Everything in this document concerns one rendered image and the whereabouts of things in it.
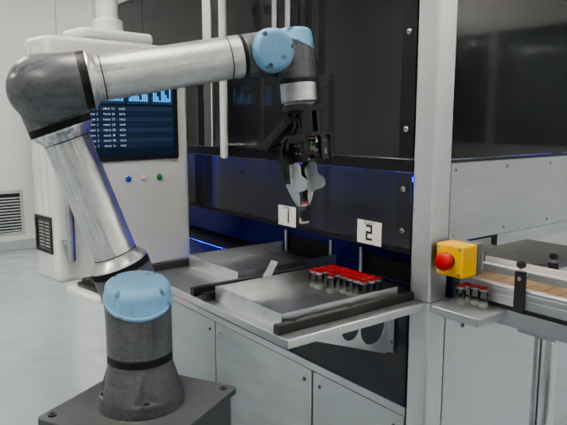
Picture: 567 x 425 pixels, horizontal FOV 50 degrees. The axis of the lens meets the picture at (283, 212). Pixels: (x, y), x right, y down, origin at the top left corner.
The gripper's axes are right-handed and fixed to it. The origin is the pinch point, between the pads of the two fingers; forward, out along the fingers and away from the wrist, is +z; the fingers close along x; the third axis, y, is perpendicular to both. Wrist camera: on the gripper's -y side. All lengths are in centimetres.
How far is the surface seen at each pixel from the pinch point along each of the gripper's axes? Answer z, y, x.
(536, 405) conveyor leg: 51, 31, 38
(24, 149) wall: -24, -539, 107
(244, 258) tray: 22, -52, 21
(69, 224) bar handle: 7, -81, -21
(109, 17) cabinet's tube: -56, -90, 3
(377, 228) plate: 10.6, -2.9, 27.0
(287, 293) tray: 24.2, -14.5, 5.9
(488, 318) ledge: 29.0, 25.9, 28.6
